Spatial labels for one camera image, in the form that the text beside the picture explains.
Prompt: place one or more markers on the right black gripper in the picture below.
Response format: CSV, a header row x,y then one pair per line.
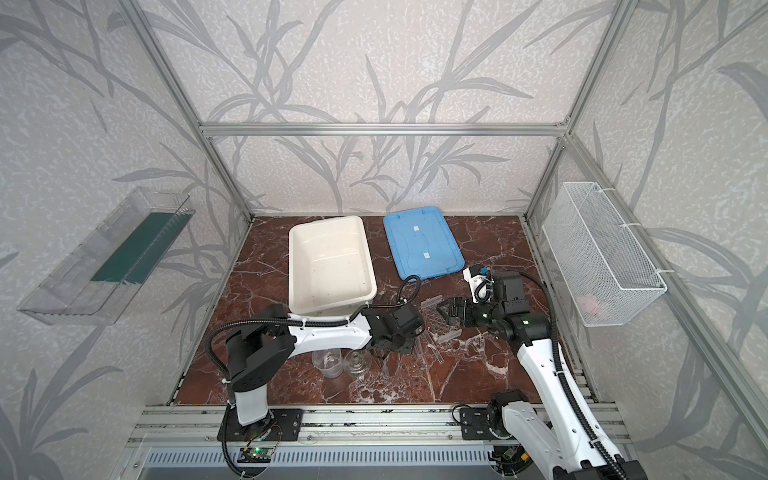
x,y
466,310

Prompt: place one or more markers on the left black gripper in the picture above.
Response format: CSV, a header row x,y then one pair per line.
x,y
405,330

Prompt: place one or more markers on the clear test tube rack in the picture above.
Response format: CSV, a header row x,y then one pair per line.
x,y
439,329

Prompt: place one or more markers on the white plastic tub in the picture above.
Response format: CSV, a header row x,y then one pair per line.
x,y
330,267

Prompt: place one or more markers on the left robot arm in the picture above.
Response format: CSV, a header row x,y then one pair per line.
x,y
250,352

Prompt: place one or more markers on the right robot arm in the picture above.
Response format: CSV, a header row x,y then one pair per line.
x,y
569,443

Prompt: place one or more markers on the clear test tube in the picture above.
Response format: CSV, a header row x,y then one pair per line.
x,y
428,346

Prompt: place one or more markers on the small glass flask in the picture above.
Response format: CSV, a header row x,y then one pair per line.
x,y
358,362

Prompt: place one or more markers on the clear plastic beaker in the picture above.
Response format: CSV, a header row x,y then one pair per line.
x,y
329,362

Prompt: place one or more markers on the blue plastic lid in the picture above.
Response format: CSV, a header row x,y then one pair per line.
x,y
422,243

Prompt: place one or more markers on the pink object in basket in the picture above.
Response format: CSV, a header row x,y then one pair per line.
x,y
590,305

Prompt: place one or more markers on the green circuit board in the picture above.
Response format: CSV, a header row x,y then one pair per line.
x,y
255,455

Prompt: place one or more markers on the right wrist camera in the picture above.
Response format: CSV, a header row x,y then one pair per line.
x,y
479,280

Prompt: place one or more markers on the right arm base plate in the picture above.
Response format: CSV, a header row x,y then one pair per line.
x,y
475,424

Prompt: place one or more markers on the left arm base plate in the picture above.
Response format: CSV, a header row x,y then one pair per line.
x,y
281,424

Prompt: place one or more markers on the white wire mesh basket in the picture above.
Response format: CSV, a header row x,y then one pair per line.
x,y
597,253

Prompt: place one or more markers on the aluminium frame rail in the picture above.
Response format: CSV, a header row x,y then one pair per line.
x,y
320,424

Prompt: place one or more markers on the clear acrylic wall shelf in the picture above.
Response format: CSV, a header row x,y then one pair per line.
x,y
96,282

